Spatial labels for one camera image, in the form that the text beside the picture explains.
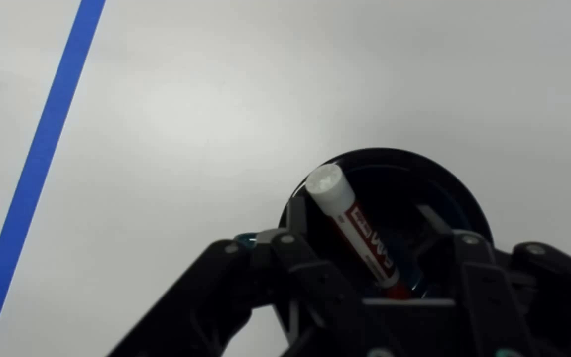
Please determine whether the dark teal mug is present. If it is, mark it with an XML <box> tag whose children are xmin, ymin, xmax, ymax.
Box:
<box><xmin>235</xmin><ymin>148</ymin><xmax>491</xmax><ymax>299</ymax></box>

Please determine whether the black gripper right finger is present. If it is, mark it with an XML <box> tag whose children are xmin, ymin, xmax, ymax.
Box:
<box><xmin>415</xmin><ymin>204</ymin><xmax>453</xmax><ymax>255</ymax></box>

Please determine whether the blue tape border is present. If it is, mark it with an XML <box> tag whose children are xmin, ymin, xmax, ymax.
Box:
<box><xmin>0</xmin><ymin>0</ymin><xmax>106</xmax><ymax>315</ymax></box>

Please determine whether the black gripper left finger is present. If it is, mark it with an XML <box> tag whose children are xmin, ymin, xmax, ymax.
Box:
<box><xmin>283</xmin><ymin>196</ymin><xmax>308</xmax><ymax>265</ymax></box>

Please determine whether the white red marker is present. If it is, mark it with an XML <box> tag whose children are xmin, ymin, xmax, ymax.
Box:
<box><xmin>304</xmin><ymin>162</ymin><xmax>412</xmax><ymax>299</ymax></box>

